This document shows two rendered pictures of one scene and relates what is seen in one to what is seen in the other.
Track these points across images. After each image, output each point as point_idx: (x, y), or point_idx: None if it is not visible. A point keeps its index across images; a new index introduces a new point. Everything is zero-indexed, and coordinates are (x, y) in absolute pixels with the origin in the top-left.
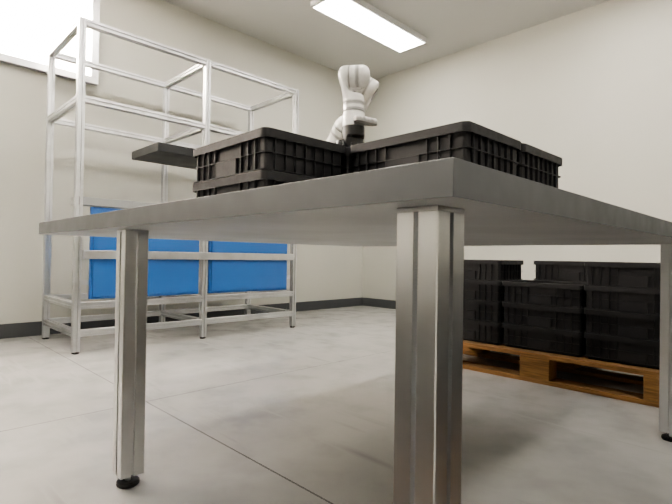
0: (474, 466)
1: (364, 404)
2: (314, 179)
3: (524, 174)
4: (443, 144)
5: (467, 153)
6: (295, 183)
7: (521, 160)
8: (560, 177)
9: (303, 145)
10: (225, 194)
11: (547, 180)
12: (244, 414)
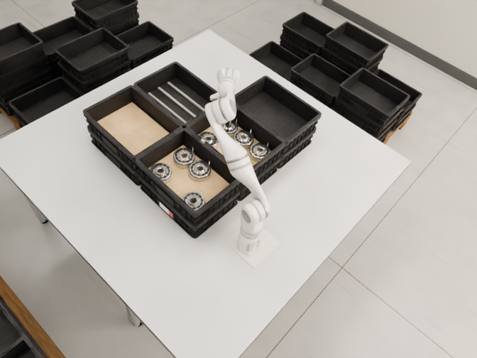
0: None
1: None
2: (230, 43)
3: (129, 100)
4: (183, 74)
5: (174, 74)
6: (234, 46)
7: (131, 93)
8: (86, 119)
9: (250, 89)
10: (254, 59)
11: (103, 114)
12: None
